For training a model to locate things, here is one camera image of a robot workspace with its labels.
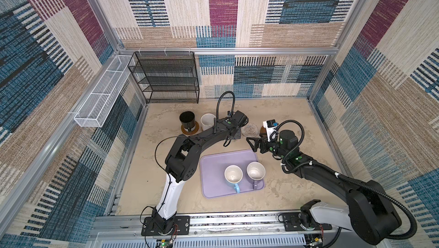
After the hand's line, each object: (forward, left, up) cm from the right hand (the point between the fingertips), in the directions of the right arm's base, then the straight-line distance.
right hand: (253, 138), depth 84 cm
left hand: (+10, +9, -8) cm, 15 cm away
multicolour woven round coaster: (+15, -2, -15) cm, 21 cm away
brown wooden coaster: (+14, +32, -12) cm, 37 cm away
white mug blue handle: (-13, +11, -12) cm, 21 cm away
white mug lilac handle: (-12, -1, -11) cm, 16 cm away
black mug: (+18, +34, -6) cm, 39 cm away
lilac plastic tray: (-8, +21, -17) cm, 28 cm away
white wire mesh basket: (+17, +83, +4) cm, 85 cm away
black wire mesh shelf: (+46, +49, +2) cm, 67 cm away
